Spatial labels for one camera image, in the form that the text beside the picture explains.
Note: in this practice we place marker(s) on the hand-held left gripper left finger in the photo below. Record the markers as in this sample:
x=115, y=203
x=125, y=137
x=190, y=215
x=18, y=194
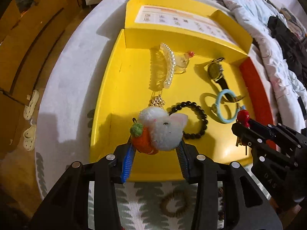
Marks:
x=127, y=165

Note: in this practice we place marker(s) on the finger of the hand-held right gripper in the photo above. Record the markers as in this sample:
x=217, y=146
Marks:
x=263, y=143
x=263, y=128

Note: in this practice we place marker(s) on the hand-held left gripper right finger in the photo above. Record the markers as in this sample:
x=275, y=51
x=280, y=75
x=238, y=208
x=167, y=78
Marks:
x=183, y=163

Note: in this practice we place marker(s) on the white rabbit plush charm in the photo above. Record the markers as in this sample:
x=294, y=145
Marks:
x=165, y=129

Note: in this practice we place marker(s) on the yellow cardboard box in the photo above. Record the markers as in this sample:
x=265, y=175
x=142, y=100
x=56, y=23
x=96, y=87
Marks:
x=129, y=76

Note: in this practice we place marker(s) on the pearl hair claw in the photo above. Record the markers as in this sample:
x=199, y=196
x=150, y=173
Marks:
x=169, y=60

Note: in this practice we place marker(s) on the black flat object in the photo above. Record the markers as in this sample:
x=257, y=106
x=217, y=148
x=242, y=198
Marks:
x=302, y=107

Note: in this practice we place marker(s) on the light blue printed quilt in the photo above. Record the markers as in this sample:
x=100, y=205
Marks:
x=263, y=52

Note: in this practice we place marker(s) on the black clothing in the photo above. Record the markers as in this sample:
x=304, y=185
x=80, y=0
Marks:
x=287, y=43

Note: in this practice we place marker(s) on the white slipper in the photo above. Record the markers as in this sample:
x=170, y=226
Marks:
x=31, y=103
x=30, y=136

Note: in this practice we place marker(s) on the clear chicken charm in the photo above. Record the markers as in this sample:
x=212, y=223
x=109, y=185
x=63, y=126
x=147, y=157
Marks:
x=182, y=61

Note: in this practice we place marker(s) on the green leaf patterned sheet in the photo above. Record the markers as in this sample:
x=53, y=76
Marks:
x=72, y=76

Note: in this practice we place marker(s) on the printed pillow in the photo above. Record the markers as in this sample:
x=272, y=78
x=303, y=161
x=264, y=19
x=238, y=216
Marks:
x=295, y=26

